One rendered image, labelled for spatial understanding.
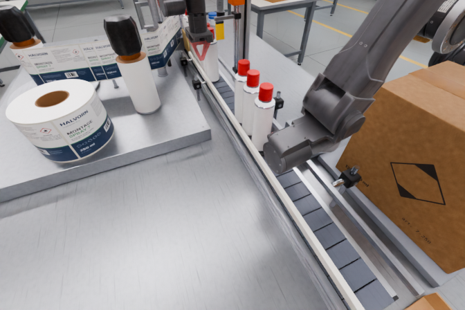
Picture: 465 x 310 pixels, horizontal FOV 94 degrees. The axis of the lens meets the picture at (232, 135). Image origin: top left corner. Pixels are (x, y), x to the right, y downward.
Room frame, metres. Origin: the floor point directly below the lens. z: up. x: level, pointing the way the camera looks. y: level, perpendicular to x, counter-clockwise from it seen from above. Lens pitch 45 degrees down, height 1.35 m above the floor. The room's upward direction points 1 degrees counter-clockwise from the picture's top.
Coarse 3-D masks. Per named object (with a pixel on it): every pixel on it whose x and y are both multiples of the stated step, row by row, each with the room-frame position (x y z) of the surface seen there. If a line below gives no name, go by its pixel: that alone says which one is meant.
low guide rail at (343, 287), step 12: (204, 72) 0.82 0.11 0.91; (216, 96) 0.66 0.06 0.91; (228, 108) 0.57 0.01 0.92; (240, 132) 0.46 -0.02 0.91; (252, 144) 0.41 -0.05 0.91; (264, 168) 0.33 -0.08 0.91; (276, 180) 0.29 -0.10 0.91; (288, 204) 0.23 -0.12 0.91; (300, 216) 0.20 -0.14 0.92; (300, 228) 0.18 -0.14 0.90; (312, 240) 0.15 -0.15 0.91; (324, 252) 0.13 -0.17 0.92; (324, 264) 0.12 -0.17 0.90; (336, 276) 0.09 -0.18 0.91; (348, 288) 0.08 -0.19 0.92; (348, 300) 0.06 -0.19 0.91
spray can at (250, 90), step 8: (248, 72) 0.50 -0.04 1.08; (256, 72) 0.50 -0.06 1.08; (248, 80) 0.49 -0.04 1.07; (256, 80) 0.48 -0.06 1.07; (248, 88) 0.49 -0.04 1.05; (256, 88) 0.48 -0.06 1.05; (248, 96) 0.48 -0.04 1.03; (256, 96) 0.48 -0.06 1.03; (248, 104) 0.48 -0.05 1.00; (248, 112) 0.48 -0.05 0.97; (248, 120) 0.48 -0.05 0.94; (248, 128) 0.47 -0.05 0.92
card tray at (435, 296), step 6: (432, 294) 0.08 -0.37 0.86; (438, 294) 0.07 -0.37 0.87; (420, 300) 0.07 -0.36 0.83; (426, 300) 0.07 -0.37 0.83; (432, 300) 0.07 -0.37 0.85; (438, 300) 0.07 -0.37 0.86; (444, 300) 0.07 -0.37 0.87; (414, 306) 0.06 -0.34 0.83; (420, 306) 0.06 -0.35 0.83; (426, 306) 0.06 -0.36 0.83; (432, 306) 0.06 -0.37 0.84; (438, 306) 0.06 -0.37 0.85; (444, 306) 0.06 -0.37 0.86
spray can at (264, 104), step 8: (264, 88) 0.42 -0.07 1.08; (272, 88) 0.42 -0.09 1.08; (264, 96) 0.42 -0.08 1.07; (272, 96) 0.43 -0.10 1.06; (256, 104) 0.42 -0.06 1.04; (264, 104) 0.42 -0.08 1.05; (272, 104) 0.42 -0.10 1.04; (256, 112) 0.42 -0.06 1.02; (264, 112) 0.41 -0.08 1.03; (272, 112) 0.42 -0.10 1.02; (256, 120) 0.42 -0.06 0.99; (264, 120) 0.41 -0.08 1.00; (272, 120) 0.42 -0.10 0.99; (256, 128) 0.42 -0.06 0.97; (264, 128) 0.41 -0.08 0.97; (256, 136) 0.42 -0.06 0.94; (264, 136) 0.41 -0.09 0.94; (256, 144) 0.41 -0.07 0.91
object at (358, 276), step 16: (224, 80) 0.81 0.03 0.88; (224, 96) 0.69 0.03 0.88; (224, 112) 0.60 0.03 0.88; (288, 176) 0.33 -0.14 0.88; (288, 192) 0.28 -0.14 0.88; (304, 192) 0.28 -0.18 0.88; (304, 208) 0.24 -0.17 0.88; (320, 208) 0.24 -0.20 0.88; (320, 224) 0.20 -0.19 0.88; (304, 240) 0.17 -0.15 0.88; (320, 240) 0.17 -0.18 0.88; (336, 240) 0.17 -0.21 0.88; (336, 256) 0.14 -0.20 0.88; (352, 256) 0.14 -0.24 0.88; (352, 272) 0.11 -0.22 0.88; (368, 272) 0.11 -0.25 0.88; (336, 288) 0.08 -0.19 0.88; (352, 288) 0.08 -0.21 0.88; (368, 288) 0.08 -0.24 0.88; (384, 288) 0.08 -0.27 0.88; (368, 304) 0.06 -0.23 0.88; (384, 304) 0.06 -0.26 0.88
